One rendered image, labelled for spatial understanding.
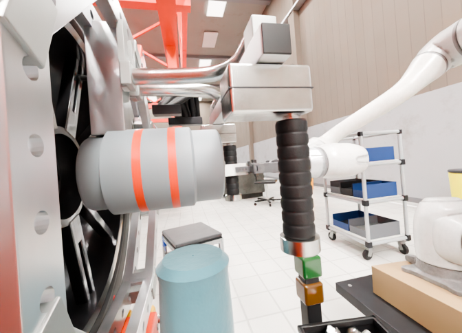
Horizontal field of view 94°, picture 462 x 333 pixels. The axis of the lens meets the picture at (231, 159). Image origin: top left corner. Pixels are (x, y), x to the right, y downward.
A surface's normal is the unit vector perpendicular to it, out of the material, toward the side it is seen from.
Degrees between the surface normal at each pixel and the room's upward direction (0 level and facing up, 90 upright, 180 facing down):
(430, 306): 90
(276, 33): 90
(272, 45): 90
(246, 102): 90
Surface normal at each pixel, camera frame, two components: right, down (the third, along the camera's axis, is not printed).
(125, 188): 0.22, 0.30
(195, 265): -0.07, -1.00
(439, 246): -0.96, 0.10
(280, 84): 0.22, -0.02
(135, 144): 0.14, -0.57
